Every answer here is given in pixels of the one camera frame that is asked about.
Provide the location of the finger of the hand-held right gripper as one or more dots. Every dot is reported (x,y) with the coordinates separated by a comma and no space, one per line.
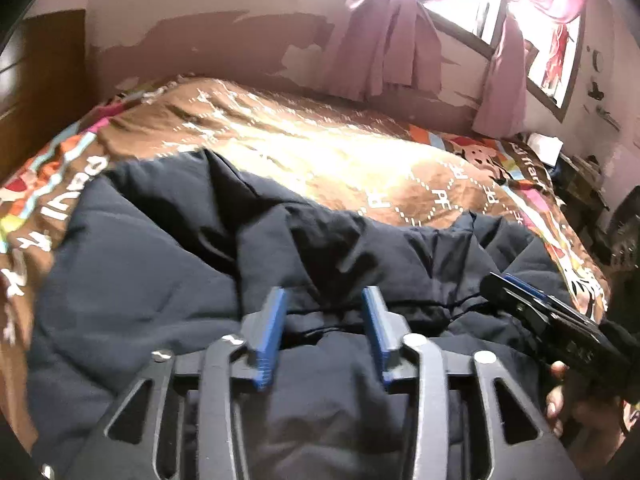
(555,300)
(515,300)

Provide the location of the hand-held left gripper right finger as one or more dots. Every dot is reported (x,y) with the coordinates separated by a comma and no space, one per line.
(379,332)

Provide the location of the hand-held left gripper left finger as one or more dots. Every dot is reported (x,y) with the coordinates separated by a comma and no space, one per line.
(267,340)

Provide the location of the dark navy puffer jacket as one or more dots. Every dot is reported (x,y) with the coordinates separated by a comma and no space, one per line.
(150,285)

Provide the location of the person's right hand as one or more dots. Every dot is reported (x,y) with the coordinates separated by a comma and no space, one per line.
(590,415)

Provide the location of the black office chair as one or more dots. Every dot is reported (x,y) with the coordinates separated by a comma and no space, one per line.
(625,235)

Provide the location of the cluttered dark desk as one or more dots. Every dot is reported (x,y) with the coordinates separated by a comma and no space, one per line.
(585,180)

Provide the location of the white paper box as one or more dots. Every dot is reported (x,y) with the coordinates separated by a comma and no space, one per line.
(544,147)

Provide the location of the brown cartoon printed quilt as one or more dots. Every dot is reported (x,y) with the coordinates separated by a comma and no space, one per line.
(300,140)

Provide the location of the pink tied curtain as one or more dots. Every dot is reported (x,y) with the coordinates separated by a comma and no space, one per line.
(385,45)
(505,75)

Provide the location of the red window decoration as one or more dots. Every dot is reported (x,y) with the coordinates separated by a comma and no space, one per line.
(560,60)

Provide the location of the wooden bed headboard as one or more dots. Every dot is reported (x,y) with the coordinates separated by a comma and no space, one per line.
(40,85)

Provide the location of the dark wall hook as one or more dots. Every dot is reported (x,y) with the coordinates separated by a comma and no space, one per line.
(595,92)

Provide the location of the round wall clock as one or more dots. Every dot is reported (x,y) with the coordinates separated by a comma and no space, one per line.
(596,62)

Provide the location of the window with brown frame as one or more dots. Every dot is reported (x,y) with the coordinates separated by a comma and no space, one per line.
(450,7)

